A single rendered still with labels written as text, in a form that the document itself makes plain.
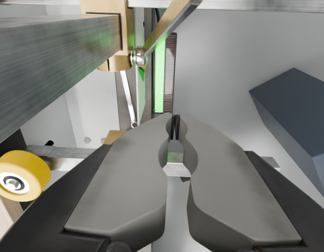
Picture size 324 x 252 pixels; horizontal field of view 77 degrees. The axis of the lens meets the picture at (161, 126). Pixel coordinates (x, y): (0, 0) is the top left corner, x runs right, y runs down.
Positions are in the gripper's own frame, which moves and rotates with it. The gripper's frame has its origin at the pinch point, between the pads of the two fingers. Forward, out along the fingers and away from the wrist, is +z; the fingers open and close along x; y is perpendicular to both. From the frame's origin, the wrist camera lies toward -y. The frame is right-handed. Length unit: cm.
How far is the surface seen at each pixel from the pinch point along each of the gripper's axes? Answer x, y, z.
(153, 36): -1.8, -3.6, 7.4
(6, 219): -27.9, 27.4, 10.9
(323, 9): 15.8, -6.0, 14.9
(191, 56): 11, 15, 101
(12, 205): -27.0, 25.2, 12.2
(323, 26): 73, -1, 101
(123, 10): -5.5, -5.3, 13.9
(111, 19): -6.1, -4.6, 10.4
